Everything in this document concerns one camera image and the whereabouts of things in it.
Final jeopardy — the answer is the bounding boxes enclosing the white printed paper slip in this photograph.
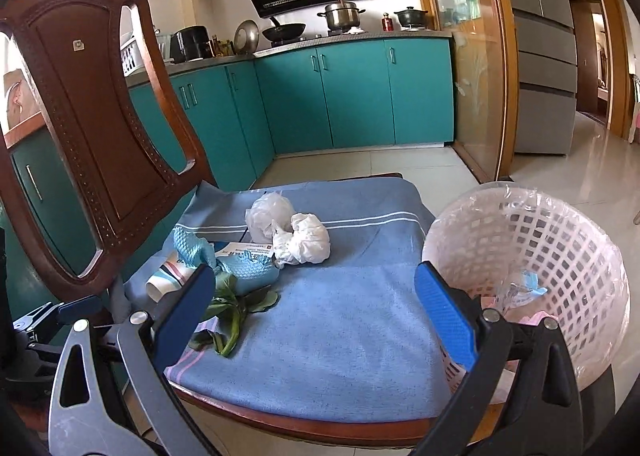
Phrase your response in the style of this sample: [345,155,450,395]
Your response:
[215,242,275,264]

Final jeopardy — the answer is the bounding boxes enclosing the light teal plastic wrapper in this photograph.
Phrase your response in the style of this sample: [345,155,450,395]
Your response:
[502,272,548,309]

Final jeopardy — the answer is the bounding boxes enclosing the white paper cup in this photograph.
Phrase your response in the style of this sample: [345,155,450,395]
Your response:
[145,259,196,302]

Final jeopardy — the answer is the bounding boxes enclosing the white tissue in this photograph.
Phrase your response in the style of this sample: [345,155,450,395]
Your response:
[271,213,332,269]

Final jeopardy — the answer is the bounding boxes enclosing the white plastic crate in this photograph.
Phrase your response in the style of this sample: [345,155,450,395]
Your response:
[120,39,151,77]

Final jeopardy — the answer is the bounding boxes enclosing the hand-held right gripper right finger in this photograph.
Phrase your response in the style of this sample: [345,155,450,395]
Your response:
[414,261,585,456]

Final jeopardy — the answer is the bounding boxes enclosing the black air fryer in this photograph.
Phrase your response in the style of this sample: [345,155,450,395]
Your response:
[169,25,211,64]

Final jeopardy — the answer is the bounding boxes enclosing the steel cooking pot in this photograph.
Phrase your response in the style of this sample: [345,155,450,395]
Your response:
[316,0,366,30]

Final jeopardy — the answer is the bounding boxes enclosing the green vegetable leaves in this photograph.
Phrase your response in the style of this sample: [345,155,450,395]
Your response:
[189,273,280,358]

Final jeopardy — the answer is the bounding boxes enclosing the white lattice waste basket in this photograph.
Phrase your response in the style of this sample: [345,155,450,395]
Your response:
[421,181,631,404]

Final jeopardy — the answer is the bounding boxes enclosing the black lidded pot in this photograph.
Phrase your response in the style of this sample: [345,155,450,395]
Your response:
[393,6,430,30]

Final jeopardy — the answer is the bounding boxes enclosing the blue striped seat cloth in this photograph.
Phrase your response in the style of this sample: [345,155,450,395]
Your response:
[122,177,453,424]

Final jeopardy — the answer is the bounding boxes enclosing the teal stove base cabinet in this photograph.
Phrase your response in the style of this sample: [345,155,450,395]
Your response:
[253,31,457,157]

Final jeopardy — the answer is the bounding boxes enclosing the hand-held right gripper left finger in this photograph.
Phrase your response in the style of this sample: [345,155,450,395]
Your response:
[48,263,223,456]

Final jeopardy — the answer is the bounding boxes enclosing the carved wooden chair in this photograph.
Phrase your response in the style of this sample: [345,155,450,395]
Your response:
[0,0,501,449]

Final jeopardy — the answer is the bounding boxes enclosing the teal side base cabinet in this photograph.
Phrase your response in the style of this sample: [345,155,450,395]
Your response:
[125,59,276,192]

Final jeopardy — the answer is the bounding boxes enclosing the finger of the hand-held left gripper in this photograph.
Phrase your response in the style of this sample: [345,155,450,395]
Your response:
[12,295,104,337]

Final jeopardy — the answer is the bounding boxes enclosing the steel pot lid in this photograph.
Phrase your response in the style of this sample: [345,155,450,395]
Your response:
[233,20,261,54]

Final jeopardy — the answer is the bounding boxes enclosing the wood-framed glass door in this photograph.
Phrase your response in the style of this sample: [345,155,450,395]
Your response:
[405,0,518,184]

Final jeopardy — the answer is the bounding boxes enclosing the silver refrigerator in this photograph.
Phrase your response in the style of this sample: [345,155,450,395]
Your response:
[492,0,581,157]

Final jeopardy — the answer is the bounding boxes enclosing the wood-topped teal cabinet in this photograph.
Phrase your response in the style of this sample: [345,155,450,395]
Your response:
[0,111,126,317]

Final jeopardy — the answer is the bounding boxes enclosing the black wok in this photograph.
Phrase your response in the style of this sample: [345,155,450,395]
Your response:
[261,16,307,43]

